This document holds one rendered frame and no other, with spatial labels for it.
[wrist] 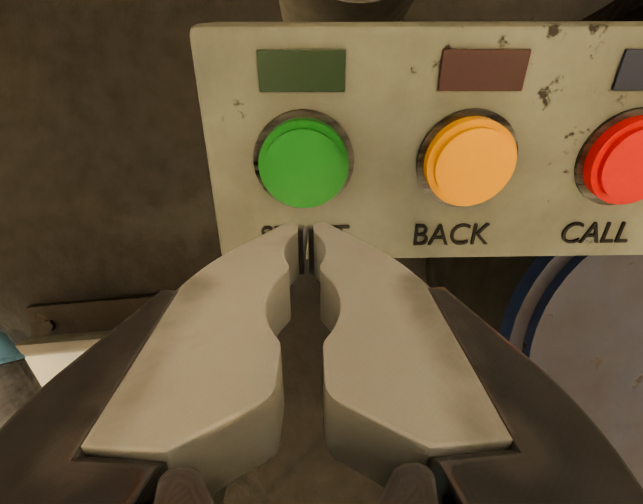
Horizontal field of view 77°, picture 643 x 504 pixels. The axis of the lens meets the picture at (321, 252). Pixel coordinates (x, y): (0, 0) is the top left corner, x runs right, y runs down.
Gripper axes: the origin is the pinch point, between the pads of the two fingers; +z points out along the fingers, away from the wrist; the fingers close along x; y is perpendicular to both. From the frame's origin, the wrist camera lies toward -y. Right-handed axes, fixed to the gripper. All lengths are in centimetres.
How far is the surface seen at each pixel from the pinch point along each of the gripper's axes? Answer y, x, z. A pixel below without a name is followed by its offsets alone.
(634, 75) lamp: -3.6, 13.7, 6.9
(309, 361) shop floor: 57, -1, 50
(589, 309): 18.4, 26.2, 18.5
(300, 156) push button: -0.5, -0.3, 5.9
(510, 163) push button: -0.1, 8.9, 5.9
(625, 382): 25.5, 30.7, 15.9
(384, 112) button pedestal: -2.1, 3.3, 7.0
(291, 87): -3.2, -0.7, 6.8
